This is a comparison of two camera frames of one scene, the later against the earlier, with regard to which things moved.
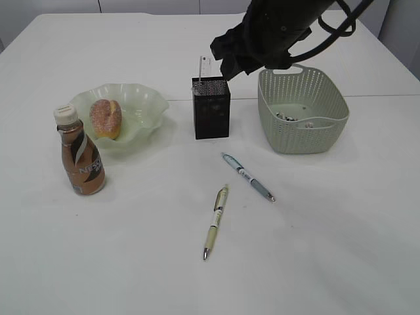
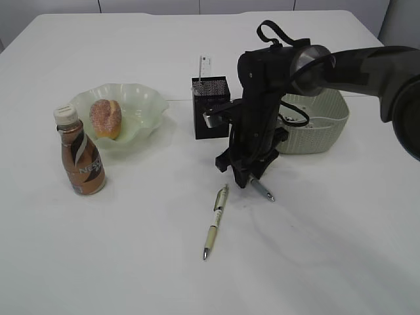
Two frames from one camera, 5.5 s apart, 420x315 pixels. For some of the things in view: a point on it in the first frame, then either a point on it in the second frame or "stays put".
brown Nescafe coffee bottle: (82, 159) stays put
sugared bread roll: (105, 116) stays put
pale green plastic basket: (301, 109) stays put
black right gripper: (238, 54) → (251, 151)
